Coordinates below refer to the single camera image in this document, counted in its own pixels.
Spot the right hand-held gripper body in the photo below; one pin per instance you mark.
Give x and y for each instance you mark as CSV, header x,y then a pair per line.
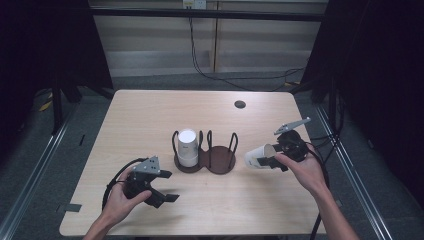
x,y
293,145

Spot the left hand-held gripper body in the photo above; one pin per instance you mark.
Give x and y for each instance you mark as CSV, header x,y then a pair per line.
x,y
143,176

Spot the printed white paper cup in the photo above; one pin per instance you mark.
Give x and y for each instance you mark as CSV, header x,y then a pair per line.
x,y
255,155

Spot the person's right hand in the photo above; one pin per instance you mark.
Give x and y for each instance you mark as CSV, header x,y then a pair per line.
x,y
308,173

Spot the person's left hand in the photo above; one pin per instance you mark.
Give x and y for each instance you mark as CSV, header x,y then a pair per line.
x,y
118,203

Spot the grey floor tape strip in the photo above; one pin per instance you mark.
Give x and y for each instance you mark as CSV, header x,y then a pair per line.
x,y
70,207

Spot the black curtain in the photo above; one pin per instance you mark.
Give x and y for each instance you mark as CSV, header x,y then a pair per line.
x,y
40,43
376,66

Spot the black horizontal metal bar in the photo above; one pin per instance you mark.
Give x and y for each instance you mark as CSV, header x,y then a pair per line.
x,y
200,14

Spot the metal floor rail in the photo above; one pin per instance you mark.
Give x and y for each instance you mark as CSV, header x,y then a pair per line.
x,y
353,180
36,170

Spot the white wall socket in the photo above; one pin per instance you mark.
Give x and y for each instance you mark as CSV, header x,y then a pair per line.
x,y
195,4

